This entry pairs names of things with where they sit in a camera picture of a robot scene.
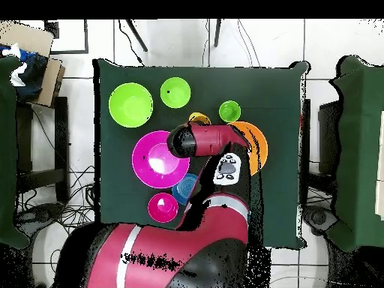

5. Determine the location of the large pink bowl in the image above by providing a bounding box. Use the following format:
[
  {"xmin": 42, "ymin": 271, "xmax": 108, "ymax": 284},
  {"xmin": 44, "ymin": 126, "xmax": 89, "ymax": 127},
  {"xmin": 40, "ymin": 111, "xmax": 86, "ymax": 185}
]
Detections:
[{"xmin": 130, "ymin": 130, "xmax": 191, "ymax": 190}]

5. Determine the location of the blue and black bag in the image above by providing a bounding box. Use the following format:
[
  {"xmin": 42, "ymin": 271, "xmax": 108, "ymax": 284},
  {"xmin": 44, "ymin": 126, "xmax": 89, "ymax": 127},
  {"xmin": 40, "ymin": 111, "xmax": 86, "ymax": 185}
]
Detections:
[{"xmin": 0, "ymin": 43, "xmax": 49, "ymax": 103}]

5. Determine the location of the black cabinet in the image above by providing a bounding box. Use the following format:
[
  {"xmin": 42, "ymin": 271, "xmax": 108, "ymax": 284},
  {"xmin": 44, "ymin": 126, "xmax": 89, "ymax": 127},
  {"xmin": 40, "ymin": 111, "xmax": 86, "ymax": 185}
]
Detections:
[{"xmin": 317, "ymin": 100, "xmax": 341, "ymax": 175}]

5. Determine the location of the ridged yellow cup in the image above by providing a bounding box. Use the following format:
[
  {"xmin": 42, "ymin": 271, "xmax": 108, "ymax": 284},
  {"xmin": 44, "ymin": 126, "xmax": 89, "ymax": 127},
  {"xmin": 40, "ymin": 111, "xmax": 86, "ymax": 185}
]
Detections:
[{"xmin": 187, "ymin": 112, "xmax": 212, "ymax": 126}]

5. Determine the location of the black floor cable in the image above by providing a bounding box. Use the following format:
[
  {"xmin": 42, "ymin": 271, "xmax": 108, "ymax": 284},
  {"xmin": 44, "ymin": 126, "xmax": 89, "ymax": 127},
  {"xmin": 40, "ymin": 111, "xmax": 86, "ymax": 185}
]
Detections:
[{"xmin": 117, "ymin": 19, "xmax": 146, "ymax": 66}]

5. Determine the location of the small red bowl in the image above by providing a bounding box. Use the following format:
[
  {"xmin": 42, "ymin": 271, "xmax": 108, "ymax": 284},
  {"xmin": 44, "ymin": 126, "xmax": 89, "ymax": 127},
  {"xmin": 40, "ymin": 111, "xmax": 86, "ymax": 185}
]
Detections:
[{"xmin": 147, "ymin": 192, "xmax": 180, "ymax": 224}]

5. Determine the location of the black frame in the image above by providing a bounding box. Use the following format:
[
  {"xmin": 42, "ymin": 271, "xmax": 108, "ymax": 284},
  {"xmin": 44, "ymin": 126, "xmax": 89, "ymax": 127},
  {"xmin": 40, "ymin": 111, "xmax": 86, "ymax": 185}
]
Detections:
[{"xmin": 43, "ymin": 19, "xmax": 90, "ymax": 56}]

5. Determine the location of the large orange bowl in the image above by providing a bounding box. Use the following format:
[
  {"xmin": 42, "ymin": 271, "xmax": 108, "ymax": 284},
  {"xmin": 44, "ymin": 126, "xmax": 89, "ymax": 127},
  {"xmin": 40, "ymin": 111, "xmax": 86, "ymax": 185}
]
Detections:
[{"xmin": 229, "ymin": 121, "xmax": 269, "ymax": 177}]

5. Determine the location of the small green bowl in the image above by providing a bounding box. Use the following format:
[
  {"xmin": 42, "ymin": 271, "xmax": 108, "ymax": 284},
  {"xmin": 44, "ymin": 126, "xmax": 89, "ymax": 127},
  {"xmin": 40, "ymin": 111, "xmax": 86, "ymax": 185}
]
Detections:
[{"xmin": 159, "ymin": 76, "xmax": 192, "ymax": 110}]

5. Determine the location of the dark green tablecloth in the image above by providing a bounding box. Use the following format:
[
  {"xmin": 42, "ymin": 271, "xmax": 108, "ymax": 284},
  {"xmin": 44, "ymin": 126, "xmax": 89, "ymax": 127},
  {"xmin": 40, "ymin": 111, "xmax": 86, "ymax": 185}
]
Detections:
[
  {"xmin": 0, "ymin": 55, "xmax": 31, "ymax": 250},
  {"xmin": 325, "ymin": 54, "xmax": 384, "ymax": 253},
  {"xmin": 92, "ymin": 58, "xmax": 311, "ymax": 251}
]

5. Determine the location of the cardboard box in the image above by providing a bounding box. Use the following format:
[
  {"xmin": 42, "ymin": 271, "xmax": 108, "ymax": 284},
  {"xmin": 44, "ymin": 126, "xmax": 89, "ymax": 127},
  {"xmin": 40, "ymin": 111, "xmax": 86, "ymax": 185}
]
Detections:
[{"xmin": 0, "ymin": 19, "xmax": 66, "ymax": 107}]

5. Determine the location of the ridged green cup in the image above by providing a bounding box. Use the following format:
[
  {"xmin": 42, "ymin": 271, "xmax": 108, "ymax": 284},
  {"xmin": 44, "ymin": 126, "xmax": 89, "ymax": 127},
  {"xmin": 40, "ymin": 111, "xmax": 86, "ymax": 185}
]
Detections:
[{"xmin": 218, "ymin": 100, "xmax": 242, "ymax": 123}]

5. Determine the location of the black stool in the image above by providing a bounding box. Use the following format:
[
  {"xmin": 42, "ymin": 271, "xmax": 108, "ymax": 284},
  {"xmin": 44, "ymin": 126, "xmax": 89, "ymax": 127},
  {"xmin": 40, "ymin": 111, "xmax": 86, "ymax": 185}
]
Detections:
[{"xmin": 14, "ymin": 95, "xmax": 71, "ymax": 203}]

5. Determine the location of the large green bowl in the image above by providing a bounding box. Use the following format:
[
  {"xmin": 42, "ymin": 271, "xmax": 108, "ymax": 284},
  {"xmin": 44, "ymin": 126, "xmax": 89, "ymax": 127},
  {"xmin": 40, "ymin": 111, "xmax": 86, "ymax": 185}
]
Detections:
[{"xmin": 108, "ymin": 82, "xmax": 154, "ymax": 129}]

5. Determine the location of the black tripod leg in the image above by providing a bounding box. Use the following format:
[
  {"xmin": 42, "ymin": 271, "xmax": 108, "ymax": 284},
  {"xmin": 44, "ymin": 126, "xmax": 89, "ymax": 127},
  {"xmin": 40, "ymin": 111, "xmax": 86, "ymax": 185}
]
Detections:
[
  {"xmin": 213, "ymin": 19, "xmax": 224, "ymax": 48},
  {"xmin": 124, "ymin": 19, "xmax": 149, "ymax": 53}
]

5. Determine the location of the dark blue bowl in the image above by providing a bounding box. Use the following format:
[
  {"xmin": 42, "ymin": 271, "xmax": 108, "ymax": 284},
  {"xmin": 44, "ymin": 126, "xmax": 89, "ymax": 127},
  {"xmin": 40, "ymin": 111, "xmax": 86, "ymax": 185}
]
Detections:
[{"xmin": 171, "ymin": 172, "xmax": 199, "ymax": 207}]

